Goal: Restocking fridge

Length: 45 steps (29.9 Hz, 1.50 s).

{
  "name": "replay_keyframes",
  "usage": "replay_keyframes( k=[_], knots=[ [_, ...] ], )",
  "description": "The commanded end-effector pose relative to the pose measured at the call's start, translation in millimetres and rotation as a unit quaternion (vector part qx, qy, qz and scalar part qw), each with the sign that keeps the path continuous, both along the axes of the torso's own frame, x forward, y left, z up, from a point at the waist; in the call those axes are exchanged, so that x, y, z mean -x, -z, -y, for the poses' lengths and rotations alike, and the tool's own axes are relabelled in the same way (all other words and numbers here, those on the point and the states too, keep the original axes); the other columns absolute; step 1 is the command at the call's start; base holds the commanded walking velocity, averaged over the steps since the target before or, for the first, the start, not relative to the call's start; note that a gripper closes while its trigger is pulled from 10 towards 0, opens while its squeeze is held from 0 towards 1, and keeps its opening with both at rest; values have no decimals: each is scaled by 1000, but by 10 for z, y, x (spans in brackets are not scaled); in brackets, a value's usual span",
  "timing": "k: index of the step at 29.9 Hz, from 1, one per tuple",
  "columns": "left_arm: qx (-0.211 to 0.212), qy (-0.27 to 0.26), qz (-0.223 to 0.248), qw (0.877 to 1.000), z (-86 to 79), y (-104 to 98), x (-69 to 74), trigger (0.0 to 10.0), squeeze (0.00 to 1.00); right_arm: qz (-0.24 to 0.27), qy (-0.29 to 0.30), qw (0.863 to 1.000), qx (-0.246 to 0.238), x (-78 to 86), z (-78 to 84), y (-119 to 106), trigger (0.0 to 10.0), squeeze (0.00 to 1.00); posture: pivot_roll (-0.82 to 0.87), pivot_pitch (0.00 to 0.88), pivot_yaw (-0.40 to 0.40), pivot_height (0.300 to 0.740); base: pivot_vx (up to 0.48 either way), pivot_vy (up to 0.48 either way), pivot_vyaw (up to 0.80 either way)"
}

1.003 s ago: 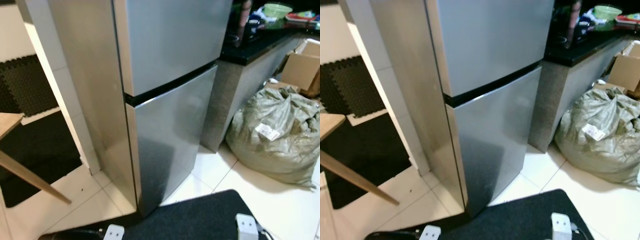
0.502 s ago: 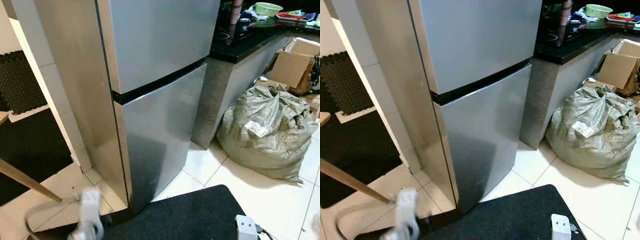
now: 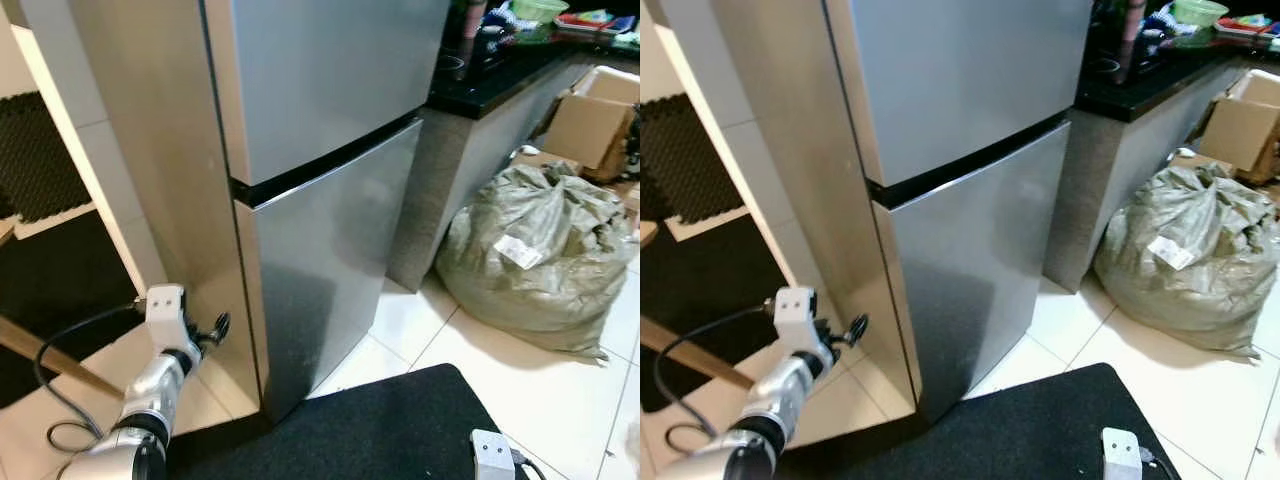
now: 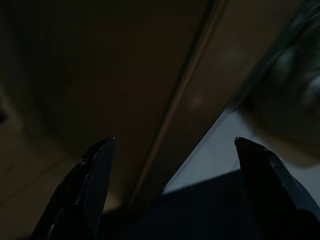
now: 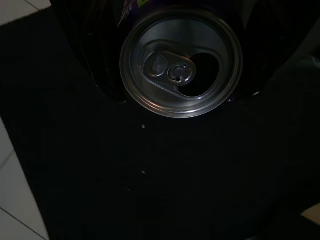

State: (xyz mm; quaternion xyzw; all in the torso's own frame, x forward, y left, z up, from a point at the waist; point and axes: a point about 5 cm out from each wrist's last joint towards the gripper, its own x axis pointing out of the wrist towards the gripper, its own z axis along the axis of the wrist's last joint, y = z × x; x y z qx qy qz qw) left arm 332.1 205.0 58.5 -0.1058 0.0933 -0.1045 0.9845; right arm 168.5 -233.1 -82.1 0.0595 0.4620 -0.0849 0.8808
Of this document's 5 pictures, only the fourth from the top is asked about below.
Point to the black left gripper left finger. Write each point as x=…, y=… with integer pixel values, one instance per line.
x=80, y=195

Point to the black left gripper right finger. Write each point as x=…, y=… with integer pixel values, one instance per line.
x=280, y=200

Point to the large black floor mat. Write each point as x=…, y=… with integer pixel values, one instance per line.
x=187, y=212

